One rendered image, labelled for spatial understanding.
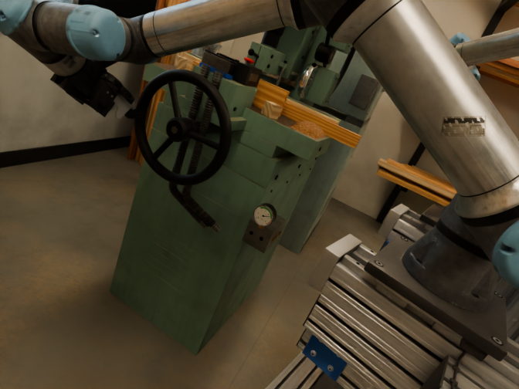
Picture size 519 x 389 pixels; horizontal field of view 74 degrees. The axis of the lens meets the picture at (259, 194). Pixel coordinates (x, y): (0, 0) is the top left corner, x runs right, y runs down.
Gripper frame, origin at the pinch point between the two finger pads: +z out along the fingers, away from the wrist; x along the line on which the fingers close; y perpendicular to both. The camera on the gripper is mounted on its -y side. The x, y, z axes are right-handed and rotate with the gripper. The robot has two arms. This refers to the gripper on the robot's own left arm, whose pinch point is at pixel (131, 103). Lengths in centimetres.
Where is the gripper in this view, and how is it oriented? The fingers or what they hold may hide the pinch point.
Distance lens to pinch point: 93.3
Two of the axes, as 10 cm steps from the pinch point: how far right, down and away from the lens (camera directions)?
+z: 1.7, 2.4, 9.6
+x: 8.5, 4.6, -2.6
